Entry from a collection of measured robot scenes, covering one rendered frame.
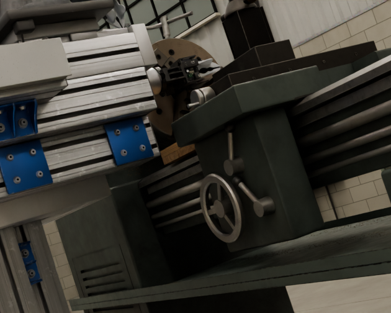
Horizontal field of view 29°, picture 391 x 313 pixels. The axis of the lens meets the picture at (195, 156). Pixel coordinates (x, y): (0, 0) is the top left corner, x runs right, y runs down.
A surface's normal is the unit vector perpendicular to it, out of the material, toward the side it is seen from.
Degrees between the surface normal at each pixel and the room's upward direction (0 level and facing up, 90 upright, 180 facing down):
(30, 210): 90
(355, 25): 90
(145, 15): 90
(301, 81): 90
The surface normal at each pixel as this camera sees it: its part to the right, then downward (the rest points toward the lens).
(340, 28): -0.70, 0.18
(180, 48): 0.44, -0.22
